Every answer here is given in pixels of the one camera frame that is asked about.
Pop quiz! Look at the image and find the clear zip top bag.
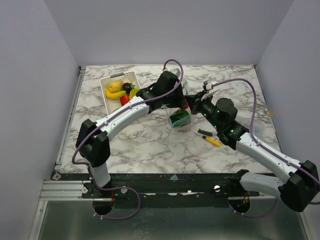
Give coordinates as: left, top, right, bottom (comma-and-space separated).
166, 79, 197, 133

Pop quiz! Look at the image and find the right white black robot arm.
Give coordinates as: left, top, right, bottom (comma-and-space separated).
185, 92, 320, 212

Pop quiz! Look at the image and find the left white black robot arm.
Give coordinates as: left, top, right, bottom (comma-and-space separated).
74, 69, 185, 198

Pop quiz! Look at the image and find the black comb strip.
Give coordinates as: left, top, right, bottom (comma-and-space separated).
197, 128, 213, 137

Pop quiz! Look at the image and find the yellow black utility knife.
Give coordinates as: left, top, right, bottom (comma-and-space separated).
202, 135, 221, 147

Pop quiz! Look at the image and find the yellow toy starfruit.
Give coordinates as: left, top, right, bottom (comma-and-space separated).
129, 88, 139, 100

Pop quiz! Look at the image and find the clear plastic screw box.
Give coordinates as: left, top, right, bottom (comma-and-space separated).
236, 115, 273, 140

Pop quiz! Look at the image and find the orange red toy mango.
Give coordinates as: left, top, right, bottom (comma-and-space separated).
120, 94, 130, 106

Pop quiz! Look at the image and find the yellow toy banana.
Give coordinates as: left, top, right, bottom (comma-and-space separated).
104, 89, 127, 100

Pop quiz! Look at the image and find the yellow toy pear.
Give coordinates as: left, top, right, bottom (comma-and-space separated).
107, 80, 123, 93

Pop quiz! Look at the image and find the white plastic basket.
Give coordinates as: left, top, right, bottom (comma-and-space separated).
99, 71, 141, 114

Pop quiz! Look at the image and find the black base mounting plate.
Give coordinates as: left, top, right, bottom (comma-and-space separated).
51, 172, 259, 209

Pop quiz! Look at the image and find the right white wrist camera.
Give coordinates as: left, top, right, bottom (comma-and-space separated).
201, 78, 220, 100

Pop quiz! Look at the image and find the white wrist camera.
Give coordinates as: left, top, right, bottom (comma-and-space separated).
170, 68, 181, 78
201, 78, 220, 100

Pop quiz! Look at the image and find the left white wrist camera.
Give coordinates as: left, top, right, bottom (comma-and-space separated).
170, 68, 181, 78

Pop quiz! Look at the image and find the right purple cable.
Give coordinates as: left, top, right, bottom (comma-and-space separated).
209, 77, 320, 218

